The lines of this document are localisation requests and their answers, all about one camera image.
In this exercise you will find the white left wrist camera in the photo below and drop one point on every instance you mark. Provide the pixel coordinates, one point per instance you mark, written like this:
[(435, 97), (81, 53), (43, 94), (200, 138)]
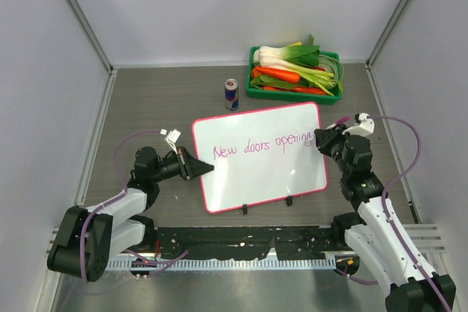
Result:
[(171, 137)]

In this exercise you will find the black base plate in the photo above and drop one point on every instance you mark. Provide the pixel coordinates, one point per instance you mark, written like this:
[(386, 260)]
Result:
[(243, 243)]

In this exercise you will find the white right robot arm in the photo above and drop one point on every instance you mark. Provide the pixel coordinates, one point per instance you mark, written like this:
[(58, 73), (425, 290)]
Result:
[(374, 232)]

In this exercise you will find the right aluminium frame post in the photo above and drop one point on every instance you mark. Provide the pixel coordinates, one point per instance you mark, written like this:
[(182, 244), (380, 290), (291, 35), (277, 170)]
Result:
[(394, 19)]

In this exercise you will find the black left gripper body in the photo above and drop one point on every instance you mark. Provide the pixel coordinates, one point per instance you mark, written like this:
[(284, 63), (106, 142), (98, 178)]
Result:
[(175, 165)]

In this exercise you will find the pink framed whiteboard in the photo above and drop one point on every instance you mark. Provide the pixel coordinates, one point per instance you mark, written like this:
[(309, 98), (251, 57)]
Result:
[(259, 156)]

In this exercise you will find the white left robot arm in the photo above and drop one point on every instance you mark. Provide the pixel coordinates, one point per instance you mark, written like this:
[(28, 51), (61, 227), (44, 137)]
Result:
[(88, 238)]

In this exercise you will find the red bull can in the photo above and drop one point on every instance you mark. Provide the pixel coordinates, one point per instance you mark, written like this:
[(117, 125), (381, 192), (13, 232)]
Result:
[(231, 94)]

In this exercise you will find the orange carrot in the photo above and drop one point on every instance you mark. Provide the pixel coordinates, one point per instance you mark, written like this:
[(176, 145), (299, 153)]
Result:
[(284, 75)]

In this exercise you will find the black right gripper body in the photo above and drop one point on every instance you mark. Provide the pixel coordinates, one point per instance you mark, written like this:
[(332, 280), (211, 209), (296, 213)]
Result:
[(337, 148)]

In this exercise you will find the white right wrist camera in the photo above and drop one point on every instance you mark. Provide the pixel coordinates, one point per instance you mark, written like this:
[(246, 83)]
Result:
[(363, 126)]

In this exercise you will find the aluminium frame post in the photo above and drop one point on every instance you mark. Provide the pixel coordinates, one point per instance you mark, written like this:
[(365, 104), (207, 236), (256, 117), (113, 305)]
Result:
[(394, 19), (83, 22)]

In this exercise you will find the bok choy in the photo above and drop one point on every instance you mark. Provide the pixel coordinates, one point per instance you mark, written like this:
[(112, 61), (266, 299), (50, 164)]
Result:
[(298, 53)]

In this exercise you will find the purple capped marker pen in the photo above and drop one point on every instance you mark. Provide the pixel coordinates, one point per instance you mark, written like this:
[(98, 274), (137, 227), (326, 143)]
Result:
[(342, 120)]

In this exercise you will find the green onion bunch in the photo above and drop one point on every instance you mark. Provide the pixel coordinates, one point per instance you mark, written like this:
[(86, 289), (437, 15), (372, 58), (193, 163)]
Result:
[(326, 75)]

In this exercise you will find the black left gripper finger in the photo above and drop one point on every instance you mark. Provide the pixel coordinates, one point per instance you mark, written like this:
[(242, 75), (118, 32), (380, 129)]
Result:
[(187, 157), (199, 168)]

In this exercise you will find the left aluminium frame post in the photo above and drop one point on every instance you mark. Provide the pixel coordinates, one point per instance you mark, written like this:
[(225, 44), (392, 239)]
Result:
[(83, 22)]

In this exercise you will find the green plastic tray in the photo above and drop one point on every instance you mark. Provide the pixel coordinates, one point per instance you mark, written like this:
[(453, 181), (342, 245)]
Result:
[(287, 96)]

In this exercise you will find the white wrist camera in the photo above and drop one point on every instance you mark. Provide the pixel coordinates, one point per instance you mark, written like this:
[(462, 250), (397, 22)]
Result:
[(363, 126), (171, 137)]

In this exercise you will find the white slotted cable duct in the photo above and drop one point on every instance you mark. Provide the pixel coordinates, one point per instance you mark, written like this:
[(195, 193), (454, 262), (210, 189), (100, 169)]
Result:
[(123, 263)]

